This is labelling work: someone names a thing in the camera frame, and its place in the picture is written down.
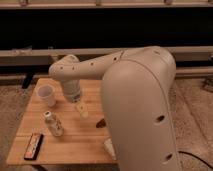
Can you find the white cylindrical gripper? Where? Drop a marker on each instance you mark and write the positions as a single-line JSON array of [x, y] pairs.
[[72, 92]]

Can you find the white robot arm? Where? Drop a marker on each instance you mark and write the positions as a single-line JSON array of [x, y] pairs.
[[135, 84]]

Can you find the small clear plastic bottle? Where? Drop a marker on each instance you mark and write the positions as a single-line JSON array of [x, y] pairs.
[[53, 124]]

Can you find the brown oblong snack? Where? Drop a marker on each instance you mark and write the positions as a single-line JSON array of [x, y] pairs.
[[101, 123]]

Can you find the translucent plastic cup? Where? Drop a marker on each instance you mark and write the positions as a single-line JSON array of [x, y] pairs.
[[46, 94]]

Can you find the white wedge object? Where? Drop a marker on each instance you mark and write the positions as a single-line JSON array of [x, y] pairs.
[[108, 146]]

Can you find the black rectangular box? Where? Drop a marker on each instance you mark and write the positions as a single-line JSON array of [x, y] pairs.
[[33, 146]]

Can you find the long white wall rail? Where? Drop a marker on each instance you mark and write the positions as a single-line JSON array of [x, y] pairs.
[[185, 53]]

